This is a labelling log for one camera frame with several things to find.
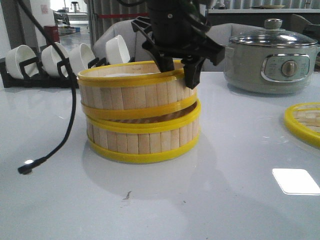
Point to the white bowl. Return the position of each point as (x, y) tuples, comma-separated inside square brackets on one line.
[(117, 51), (79, 57), (50, 58), (14, 57)]

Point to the red bin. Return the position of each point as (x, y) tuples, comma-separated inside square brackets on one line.
[(53, 32)]

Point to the grey chair right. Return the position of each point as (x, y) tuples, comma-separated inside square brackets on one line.
[(221, 34)]

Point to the liner paper in upper tier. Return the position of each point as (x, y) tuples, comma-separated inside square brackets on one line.
[(130, 74)]

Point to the glass pot lid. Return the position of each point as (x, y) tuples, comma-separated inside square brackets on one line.
[(272, 35)]

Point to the grey chair left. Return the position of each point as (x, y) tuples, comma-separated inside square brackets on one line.
[(133, 40)]

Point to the woven bamboo steamer lid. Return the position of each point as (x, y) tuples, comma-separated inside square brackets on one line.
[(303, 121)]

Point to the grey electric cooking pot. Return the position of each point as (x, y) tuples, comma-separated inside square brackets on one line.
[(269, 70)]

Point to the bamboo steamer base tier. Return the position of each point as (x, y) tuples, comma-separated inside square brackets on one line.
[(147, 140)]

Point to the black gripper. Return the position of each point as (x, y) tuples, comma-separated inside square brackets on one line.
[(178, 29)]

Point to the white bowl far left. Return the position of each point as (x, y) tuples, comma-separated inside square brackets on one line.
[(14, 57)]

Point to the black bowl rack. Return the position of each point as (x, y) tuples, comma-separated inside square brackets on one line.
[(38, 80)]

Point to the grey chair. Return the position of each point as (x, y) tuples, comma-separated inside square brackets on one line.
[(133, 40), (221, 34)]

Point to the white bowl right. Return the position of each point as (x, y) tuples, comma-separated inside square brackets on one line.
[(117, 51)]

